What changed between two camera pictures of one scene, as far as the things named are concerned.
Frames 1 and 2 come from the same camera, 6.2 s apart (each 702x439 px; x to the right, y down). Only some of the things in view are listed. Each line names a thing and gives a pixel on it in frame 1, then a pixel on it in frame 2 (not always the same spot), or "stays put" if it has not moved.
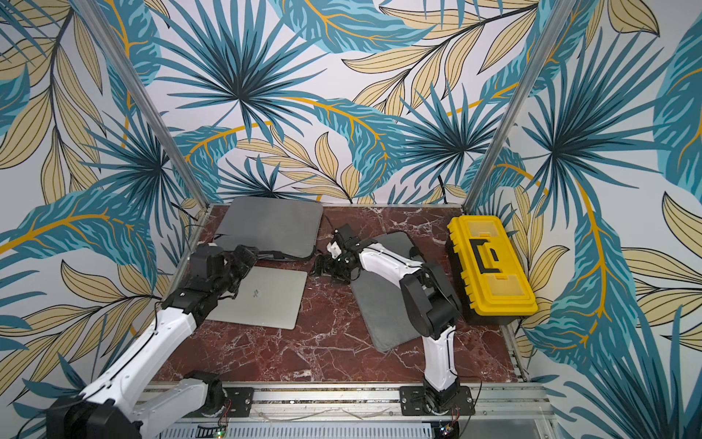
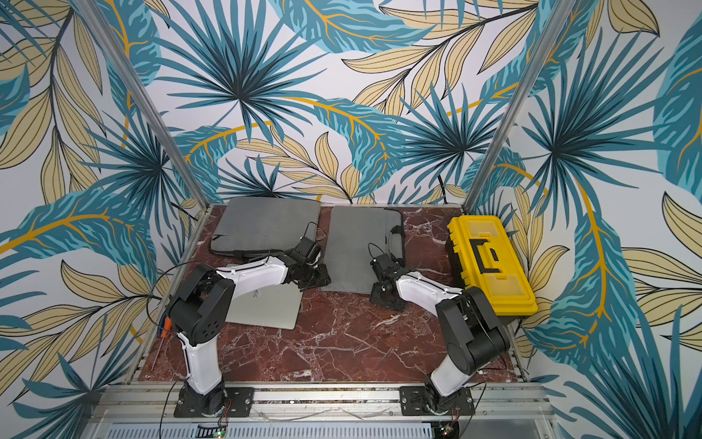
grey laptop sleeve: (382, 304) → (346, 259)
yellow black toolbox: (493, 284) stays put
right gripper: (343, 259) → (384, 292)
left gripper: (243, 267) → (323, 281)
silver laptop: (267, 297) stays put
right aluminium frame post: (521, 98) stays put
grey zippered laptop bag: (275, 228) stays put
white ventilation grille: (201, 431) stays put
